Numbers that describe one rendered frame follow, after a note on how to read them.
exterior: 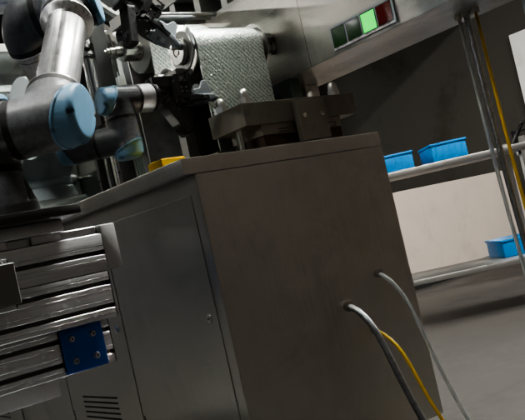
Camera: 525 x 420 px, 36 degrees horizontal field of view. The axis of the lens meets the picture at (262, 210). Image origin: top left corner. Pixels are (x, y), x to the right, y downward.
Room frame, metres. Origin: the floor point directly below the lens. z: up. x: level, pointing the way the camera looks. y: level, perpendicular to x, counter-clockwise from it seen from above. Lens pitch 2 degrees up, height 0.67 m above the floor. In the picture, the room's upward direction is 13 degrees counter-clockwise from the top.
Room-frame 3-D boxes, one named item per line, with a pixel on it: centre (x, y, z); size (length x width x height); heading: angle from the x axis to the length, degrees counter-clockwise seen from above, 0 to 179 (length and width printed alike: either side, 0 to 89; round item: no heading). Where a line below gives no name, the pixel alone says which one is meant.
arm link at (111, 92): (2.10, 0.30, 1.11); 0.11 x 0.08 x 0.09; 127
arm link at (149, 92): (2.15, 0.24, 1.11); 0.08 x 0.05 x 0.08; 37
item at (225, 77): (2.34, -0.01, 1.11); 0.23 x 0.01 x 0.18; 127
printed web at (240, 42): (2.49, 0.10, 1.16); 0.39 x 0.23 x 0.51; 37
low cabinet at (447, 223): (7.87, -1.06, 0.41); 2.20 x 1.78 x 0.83; 129
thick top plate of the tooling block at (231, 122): (2.27, -0.12, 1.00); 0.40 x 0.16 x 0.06; 127
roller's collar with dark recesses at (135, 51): (2.50, 0.29, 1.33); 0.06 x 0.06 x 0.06; 37
